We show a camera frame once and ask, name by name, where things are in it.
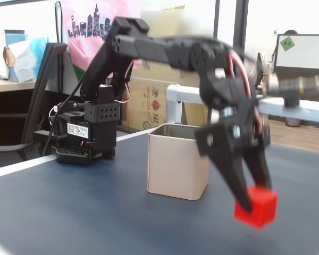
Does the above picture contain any red cube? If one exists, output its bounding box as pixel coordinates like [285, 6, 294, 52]
[233, 185, 278, 231]

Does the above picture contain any square beige tin container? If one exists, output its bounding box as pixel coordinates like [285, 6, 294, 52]
[147, 123, 210, 201]

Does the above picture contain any large printed cardboard box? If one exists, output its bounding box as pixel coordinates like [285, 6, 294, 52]
[121, 59, 211, 131]

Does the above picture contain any green sticky note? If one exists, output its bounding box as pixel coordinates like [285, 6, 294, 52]
[279, 36, 296, 52]

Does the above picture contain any computer monitor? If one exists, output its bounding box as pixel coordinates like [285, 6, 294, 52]
[273, 33, 319, 78]

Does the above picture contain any person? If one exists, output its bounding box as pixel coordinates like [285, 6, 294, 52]
[270, 29, 300, 64]

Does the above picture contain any plain cardboard box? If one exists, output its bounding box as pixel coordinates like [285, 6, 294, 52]
[140, 5, 187, 38]

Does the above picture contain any blue-grey table mat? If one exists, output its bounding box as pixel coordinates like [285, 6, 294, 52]
[0, 127, 319, 255]

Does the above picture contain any pink city skyline bag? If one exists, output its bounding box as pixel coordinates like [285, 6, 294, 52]
[61, 0, 142, 83]

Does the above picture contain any black office chair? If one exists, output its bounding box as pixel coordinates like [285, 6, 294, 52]
[0, 42, 70, 163]

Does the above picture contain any white plastic bag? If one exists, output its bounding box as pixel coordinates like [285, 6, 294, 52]
[7, 36, 50, 83]

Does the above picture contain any wooden desk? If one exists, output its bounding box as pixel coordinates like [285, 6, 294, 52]
[0, 79, 38, 94]

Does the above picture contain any blue cup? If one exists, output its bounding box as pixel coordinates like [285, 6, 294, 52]
[4, 29, 26, 83]

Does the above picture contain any red white servo cable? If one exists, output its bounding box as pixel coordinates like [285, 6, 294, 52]
[226, 49, 257, 107]

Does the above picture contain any pale metal desk frame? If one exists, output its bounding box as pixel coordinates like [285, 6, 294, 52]
[166, 84, 319, 125]

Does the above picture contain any black power cable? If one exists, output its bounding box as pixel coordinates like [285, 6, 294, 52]
[41, 76, 83, 158]

